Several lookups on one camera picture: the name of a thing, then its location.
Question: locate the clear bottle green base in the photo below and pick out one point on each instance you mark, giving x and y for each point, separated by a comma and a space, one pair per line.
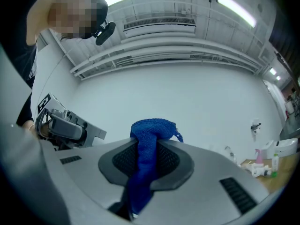
275, 163

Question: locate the small wall paper roll holder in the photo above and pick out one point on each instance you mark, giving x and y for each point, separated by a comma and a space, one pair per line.
256, 126

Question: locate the dark glass counter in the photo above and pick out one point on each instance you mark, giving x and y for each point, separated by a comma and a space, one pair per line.
290, 130

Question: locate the white plastic toy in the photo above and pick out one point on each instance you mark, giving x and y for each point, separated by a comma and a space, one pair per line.
256, 171

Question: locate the black head-mounted camera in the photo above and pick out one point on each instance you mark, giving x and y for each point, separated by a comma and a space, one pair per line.
105, 33

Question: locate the blue knitted cleaning cloth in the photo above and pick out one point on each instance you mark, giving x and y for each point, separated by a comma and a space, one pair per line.
146, 153

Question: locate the person's head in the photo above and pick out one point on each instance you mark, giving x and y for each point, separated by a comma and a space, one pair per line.
70, 13

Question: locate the white ceiling pipe bundle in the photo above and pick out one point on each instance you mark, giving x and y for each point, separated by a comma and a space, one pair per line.
164, 55

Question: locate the large brown cardboard box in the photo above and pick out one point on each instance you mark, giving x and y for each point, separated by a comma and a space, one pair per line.
274, 184

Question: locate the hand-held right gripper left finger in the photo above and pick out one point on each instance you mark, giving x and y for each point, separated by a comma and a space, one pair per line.
93, 172

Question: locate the white ceiling air conditioner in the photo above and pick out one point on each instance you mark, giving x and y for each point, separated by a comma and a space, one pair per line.
159, 27

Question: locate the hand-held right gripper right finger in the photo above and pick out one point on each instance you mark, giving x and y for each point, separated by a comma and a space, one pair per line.
206, 191

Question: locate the person in black shirt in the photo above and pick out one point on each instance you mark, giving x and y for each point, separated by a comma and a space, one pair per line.
23, 62

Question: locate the pink spray bottle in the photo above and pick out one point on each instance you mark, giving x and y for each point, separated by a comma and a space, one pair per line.
259, 157

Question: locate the white toilet with black button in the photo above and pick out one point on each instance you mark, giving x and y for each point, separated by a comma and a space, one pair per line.
288, 146

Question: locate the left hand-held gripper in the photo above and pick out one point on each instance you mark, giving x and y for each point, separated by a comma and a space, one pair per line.
68, 128

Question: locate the person's left forearm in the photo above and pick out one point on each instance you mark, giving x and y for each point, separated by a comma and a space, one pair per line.
30, 130

